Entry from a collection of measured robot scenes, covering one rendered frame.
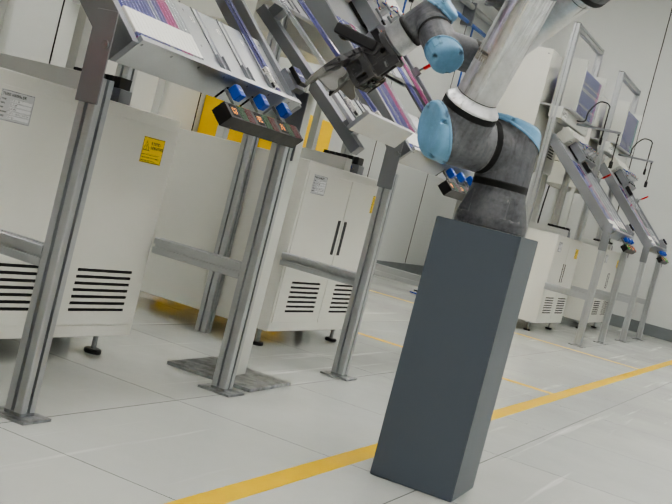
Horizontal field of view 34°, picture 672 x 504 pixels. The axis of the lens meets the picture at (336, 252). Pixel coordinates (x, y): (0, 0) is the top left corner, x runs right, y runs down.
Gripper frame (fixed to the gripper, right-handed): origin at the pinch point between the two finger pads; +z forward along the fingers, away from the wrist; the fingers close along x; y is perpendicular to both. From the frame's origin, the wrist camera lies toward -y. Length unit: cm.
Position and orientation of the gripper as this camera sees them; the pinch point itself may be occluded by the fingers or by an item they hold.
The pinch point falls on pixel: (317, 86)
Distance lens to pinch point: 252.7
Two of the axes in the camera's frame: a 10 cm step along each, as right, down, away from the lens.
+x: 4.1, 0.5, 9.1
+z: -7.9, 5.1, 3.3
